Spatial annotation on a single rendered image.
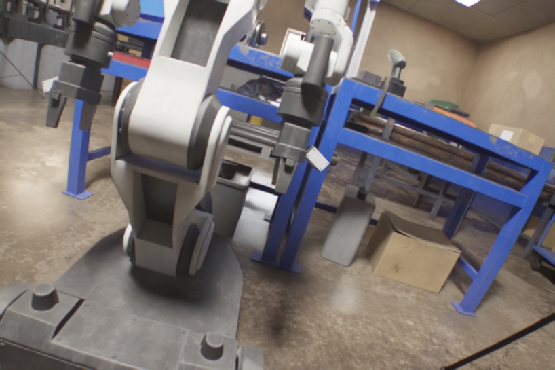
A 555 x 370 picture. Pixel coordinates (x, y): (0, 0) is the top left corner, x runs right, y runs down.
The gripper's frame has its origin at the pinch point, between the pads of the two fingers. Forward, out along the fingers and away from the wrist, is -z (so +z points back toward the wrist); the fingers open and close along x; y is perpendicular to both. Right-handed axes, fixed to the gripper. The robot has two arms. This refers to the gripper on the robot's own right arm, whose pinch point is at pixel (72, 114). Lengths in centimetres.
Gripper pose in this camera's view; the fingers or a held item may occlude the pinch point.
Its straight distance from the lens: 67.3
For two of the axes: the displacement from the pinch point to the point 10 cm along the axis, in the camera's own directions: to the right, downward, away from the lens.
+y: 9.5, 2.7, 1.4
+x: 1.1, 0.9, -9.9
